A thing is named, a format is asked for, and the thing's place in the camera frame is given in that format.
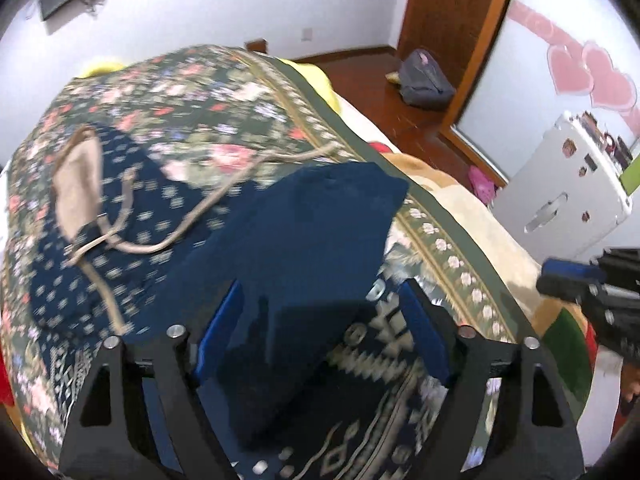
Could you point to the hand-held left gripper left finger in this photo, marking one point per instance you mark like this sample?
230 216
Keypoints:
220 327

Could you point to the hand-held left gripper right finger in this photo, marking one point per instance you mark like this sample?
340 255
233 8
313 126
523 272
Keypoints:
425 332

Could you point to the wall socket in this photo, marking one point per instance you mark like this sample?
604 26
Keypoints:
306 34

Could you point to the navy patterned dress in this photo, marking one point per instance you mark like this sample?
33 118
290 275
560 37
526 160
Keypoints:
310 235

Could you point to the floral bedspread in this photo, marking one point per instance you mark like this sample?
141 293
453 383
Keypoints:
200 90

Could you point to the pink heart wall stickers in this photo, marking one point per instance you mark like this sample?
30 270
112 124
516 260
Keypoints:
585 65

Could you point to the pink slippers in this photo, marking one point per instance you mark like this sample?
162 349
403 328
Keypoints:
481 185

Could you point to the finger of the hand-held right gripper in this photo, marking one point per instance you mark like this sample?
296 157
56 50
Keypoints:
570 271

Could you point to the wooden baseboard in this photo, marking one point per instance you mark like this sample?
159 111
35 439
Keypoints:
345 53

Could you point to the grey backpack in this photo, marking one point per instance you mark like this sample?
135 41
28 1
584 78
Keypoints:
425 80

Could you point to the white cabinet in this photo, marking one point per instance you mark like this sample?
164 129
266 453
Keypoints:
555 195

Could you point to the yellow cloth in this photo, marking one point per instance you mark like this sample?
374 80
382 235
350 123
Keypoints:
320 85

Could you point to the wooden door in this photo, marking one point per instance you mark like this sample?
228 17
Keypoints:
450 20

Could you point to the beige patterned blanket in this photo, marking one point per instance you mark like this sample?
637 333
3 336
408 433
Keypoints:
480 230

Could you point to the white bed sheet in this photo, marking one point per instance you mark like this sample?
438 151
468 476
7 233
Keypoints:
365 125

